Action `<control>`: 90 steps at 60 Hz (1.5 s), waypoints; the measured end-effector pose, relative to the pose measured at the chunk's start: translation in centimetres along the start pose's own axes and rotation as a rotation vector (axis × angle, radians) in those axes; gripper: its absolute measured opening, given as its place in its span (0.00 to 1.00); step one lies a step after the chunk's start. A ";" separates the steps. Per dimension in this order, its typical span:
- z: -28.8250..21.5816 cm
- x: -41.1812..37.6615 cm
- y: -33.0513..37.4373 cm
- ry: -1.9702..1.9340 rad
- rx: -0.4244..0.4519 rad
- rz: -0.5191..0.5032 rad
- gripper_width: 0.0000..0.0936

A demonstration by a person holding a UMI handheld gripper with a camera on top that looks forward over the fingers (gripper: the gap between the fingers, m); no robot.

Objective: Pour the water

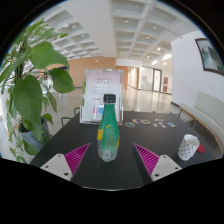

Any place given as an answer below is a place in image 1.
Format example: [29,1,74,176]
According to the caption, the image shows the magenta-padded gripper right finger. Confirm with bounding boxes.
[131,142,183,187]

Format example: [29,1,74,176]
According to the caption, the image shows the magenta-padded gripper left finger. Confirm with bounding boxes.
[39,142,92,183]

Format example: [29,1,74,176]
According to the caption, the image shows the green plastic drink bottle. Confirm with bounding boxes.
[96,93,120,163]

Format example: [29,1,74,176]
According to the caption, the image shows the white polka-dot mug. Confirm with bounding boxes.
[177,133,201,162]

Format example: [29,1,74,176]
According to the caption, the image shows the black metal chair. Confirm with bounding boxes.
[59,106,83,128]

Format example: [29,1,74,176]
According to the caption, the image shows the grey plant pot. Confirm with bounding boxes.
[18,120,48,151]

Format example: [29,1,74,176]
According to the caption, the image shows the clear acrylic sign stand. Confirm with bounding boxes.
[79,68,125,126]

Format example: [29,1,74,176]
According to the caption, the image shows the long white bench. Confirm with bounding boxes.
[176,91,224,158]

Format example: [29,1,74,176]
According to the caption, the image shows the green leafy plant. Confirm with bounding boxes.
[0,18,76,164]

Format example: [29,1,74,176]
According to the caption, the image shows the framed landscape painting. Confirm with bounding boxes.
[194,37,224,77]

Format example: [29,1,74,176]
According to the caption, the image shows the recessed ceiling lights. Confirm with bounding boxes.
[59,18,174,66]

